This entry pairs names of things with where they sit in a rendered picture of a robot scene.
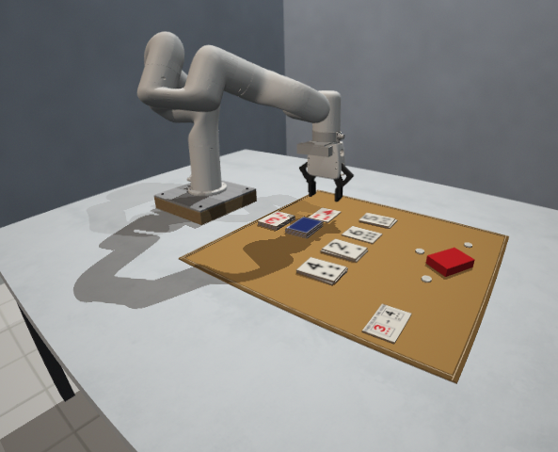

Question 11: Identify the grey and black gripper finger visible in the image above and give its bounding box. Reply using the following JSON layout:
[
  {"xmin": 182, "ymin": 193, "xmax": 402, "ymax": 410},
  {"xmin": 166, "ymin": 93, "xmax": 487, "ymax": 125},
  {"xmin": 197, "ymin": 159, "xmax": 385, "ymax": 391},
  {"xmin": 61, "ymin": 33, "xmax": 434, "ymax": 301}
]
[
  {"xmin": 333, "ymin": 163, "xmax": 354, "ymax": 202},
  {"xmin": 299, "ymin": 162, "xmax": 316, "ymax": 197}
]

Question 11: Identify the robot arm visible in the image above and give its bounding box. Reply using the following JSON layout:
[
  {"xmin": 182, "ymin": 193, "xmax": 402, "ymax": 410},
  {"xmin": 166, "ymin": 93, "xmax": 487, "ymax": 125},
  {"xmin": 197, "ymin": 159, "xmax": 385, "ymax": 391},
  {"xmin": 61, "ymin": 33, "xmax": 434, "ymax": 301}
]
[{"xmin": 137, "ymin": 32, "xmax": 344, "ymax": 196}]

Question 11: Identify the brown flat mat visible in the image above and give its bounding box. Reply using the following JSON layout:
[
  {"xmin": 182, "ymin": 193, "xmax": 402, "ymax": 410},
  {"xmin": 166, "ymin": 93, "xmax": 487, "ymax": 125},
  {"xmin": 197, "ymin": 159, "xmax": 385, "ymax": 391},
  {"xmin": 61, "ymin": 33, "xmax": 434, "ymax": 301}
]
[{"xmin": 186, "ymin": 191, "xmax": 504, "ymax": 374}]

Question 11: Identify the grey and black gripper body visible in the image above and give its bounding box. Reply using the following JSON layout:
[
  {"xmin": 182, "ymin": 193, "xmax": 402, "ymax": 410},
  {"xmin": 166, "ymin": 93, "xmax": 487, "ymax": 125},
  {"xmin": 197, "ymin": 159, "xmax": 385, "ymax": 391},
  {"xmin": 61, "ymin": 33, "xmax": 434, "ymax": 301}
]
[{"xmin": 307, "ymin": 141, "xmax": 345, "ymax": 180}]

